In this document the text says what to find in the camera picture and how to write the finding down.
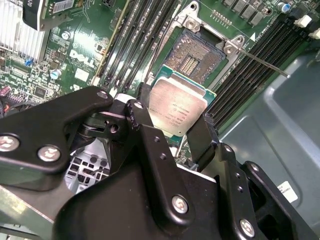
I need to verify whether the silver-topped CPU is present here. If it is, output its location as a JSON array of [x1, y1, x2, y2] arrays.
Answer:
[[147, 64, 218, 138]]

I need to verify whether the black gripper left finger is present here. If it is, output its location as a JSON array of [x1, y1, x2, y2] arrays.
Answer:
[[0, 84, 197, 235]]

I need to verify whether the metal wire locking lever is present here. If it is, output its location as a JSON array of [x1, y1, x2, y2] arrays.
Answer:
[[234, 46, 291, 78], [146, 1, 183, 80]]

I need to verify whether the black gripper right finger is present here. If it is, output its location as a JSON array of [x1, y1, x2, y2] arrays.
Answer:
[[186, 114, 300, 240]]

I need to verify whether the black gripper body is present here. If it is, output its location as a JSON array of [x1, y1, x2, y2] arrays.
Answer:
[[52, 163, 242, 240]]

